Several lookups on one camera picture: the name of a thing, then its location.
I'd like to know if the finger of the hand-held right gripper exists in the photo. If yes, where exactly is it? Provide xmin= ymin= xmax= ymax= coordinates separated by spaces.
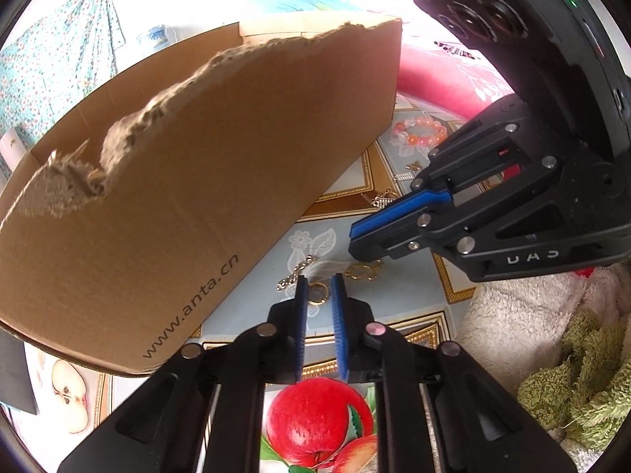
xmin=350 ymin=204 xmax=494 ymax=261
xmin=351 ymin=121 xmax=560 ymax=242

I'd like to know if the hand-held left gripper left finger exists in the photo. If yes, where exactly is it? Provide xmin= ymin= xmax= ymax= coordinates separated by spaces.
xmin=56 ymin=276 xmax=310 ymax=473

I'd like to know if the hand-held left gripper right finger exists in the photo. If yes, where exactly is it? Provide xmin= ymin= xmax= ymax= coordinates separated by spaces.
xmin=330 ymin=273 xmax=577 ymax=473

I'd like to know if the gold ring jewellery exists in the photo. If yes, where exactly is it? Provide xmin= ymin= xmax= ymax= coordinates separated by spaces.
xmin=344 ymin=260 xmax=384 ymax=279

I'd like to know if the gold chain bracelet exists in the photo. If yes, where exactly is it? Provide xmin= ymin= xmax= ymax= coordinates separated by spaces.
xmin=276 ymin=255 xmax=316 ymax=291

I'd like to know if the pink bead bracelet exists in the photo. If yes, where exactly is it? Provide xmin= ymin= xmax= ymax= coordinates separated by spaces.
xmin=392 ymin=114 xmax=449 ymax=149

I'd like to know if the brown cardboard box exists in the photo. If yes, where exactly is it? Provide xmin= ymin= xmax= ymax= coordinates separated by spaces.
xmin=0 ymin=14 xmax=404 ymax=378

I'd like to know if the pink floral blanket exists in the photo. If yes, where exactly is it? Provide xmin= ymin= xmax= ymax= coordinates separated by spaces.
xmin=397 ymin=34 xmax=516 ymax=119

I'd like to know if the white fleece garment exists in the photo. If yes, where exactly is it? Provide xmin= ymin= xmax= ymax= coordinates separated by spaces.
xmin=456 ymin=261 xmax=631 ymax=405

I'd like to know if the green fuzzy garment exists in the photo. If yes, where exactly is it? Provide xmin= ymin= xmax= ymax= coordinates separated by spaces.
xmin=515 ymin=305 xmax=631 ymax=454

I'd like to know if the dark cabinet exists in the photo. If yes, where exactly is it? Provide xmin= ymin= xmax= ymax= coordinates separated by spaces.
xmin=0 ymin=328 xmax=40 ymax=417

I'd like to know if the blue water jug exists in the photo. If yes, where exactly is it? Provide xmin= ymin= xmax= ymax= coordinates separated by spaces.
xmin=138 ymin=24 xmax=173 ymax=49

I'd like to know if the floral teal curtain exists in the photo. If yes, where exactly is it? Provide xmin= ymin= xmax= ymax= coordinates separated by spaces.
xmin=0 ymin=0 xmax=126 ymax=124

